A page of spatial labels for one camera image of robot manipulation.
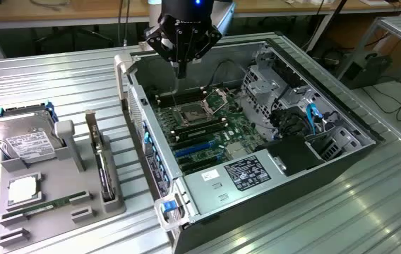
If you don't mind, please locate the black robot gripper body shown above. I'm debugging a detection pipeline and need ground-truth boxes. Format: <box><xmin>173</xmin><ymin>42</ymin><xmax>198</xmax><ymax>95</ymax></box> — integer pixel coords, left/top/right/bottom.
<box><xmin>158</xmin><ymin>0</ymin><xmax>217</xmax><ymax>34</ymax></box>

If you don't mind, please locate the black graphics card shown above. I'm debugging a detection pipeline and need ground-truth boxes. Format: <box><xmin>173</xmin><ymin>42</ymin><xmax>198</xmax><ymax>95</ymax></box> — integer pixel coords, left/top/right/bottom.
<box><xmin>85</xmin><ymin>109</ymin><xmax>117</xmax><ymax>202</ymax></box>

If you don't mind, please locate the grey metal drive cage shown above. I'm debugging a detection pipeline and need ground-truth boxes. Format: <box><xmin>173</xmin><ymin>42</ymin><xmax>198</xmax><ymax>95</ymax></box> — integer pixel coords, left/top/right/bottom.
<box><xmin>241</xmin><ymin>62</ymin><xmax>286</xmax><ymax>107</ymax></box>

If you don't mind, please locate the black RAM slot bank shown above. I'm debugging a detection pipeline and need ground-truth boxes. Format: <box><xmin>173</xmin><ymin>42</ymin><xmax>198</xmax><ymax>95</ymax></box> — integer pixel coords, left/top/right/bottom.
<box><xmin>154</xmin><ymin>90</ymin><xmax>207</xmax><ymax>108</ymax></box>

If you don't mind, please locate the wooden desk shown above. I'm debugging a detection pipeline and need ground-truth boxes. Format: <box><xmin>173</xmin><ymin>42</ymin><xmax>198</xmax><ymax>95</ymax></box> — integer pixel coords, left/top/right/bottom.
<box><xmin>0</xmin><ymin>0</ymin><xmax>401</xmax><ymax>23</ymax></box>

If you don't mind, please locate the CPU socket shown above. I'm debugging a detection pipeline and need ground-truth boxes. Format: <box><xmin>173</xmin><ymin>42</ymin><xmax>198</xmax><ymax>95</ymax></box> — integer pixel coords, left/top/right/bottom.
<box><xmin>173</xmin><ymin>104</ymin><xmax>209</xmax><ymax>125</ymax></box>

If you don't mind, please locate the green motherboard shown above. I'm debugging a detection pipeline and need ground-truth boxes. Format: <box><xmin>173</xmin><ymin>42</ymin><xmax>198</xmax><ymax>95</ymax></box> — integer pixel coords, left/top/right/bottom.
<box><xmin>150</xmin><ymin>86</ymin><xmax>257</xmax><ymax>176</ymax></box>

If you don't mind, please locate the silver chipset heatsink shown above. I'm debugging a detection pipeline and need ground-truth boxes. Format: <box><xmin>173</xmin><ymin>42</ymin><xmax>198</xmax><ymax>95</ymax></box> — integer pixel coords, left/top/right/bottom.
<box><xmin>226</xmin><ymin>143</ymin><xmax>254</xmax><ymax>157</ymax></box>

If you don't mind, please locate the black box device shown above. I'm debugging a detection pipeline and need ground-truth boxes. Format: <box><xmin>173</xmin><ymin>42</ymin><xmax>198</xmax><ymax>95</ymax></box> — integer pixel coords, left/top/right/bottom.
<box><xmin>338</xmin><ymin>52</ymin><xmax>392</xmax><ymax>90</ymax></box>

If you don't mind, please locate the black plastic air shroud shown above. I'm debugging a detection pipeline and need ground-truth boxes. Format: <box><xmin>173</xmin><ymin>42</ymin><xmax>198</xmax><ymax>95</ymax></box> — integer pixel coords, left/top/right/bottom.
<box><xmin>266</xmin><ymin>134</ymin><xmax>324</xmax><ymax>177</ymax></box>

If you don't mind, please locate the silver hard disk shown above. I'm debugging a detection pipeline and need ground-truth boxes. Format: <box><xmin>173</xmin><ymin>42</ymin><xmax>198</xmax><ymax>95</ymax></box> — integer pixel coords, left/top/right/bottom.
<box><xmin>0</xmin><ymin>110</ymin><xmax>63</xmax><ymax>164</ymax></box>

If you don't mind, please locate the grey power supply unit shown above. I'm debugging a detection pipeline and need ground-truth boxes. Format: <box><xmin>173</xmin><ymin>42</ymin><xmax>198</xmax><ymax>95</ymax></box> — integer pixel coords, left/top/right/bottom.
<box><xmin>182</xmin><ymin>149</ymin><xmax>288</xmax><ymax>216</ymax></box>

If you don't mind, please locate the grey parts rack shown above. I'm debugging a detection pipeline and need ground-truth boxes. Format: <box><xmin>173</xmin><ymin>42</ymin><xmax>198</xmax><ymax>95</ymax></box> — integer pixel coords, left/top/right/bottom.
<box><xmin>0</xmin><ymin>119</ymin><xmax>127</xmax><ymax>249</ymax></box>

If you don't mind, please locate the open black PC case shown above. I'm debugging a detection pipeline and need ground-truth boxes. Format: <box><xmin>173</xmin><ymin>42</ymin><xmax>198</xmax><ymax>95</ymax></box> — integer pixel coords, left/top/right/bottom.
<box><xmin>113</xmin><ymin>37</ymin><xmax>386</xmax><ymax>254</ymax></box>

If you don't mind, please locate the silver CPU chip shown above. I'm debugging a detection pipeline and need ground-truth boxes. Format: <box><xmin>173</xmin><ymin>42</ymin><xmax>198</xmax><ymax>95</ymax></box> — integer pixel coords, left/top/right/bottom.
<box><xmin>6</xmin><ymin>177</ymin><xmax>42</xmax><ymax>206</ymax></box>

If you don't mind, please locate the green RAM stick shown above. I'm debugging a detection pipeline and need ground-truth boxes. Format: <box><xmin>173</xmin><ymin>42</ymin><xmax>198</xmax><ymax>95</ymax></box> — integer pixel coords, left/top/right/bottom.
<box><xmin>1</xmin><ymin>191</ymin><xmax>85</xmax><ymax>219</ymax></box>

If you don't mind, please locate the black curved case wire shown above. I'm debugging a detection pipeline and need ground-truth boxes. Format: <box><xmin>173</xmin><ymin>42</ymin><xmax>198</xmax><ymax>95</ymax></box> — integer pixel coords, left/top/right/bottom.
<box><xmin>209</xmin><ymin>60</ymin><xmax>243</xmax><ymax>88</ymax></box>

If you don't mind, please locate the black wire bundle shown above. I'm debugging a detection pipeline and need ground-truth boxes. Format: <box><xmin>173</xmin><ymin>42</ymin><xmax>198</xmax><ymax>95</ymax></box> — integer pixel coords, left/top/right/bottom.
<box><xmin>269</xmin><ymin>106</ymin><xmax>308</xmax><ymax>138</ymax></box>

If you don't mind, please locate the blue flat wire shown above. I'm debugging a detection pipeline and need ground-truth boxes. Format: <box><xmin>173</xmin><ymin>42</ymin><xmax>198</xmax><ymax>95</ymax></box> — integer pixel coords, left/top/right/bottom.
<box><xmin>304</xmin><ymin>102</ymin><xmax>320</xmax><ymax>136</ymax></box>

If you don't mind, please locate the aluminium frame table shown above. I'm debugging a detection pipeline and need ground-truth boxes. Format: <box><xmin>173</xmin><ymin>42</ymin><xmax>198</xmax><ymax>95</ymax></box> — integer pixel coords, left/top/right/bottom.
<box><xmin>334</xmin><ymin>16</ymin><xmax>401</xmax><ymax>80</ymax></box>

